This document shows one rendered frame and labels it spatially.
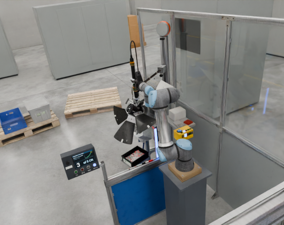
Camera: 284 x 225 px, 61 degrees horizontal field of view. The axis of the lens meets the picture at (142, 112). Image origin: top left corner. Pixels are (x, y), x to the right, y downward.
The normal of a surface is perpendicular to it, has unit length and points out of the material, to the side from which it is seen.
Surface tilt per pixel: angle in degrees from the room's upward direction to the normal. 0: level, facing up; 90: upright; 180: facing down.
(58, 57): 90
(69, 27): 90
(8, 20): 90
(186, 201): 90
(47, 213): 0
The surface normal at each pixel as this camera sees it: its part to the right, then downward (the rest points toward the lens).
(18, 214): -0.10, -0.87
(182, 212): -0.28, 0.48
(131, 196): 0.44, 0.39
